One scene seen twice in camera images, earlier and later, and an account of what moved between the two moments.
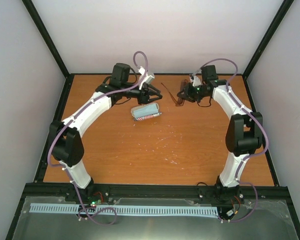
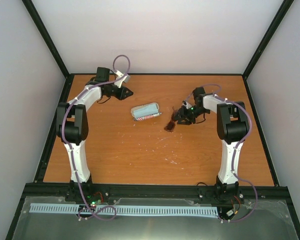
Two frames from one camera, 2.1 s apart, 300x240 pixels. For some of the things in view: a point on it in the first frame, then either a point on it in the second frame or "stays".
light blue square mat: x=145 y=110 stays
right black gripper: x=187 y=95 → x=183 y=116
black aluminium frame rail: x=62 y=190 stays
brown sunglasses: x=180 y=102 → x=170 y=126
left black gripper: x=144 y=93 → x=121 y=96
